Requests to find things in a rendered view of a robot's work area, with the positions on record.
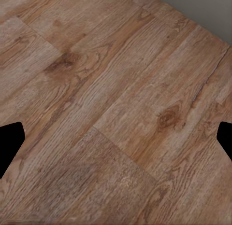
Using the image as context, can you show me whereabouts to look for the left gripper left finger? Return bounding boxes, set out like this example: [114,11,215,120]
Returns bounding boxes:
[0,122,25,179]

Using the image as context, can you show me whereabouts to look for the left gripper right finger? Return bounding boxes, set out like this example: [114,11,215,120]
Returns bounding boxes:
[217,122,232,160]

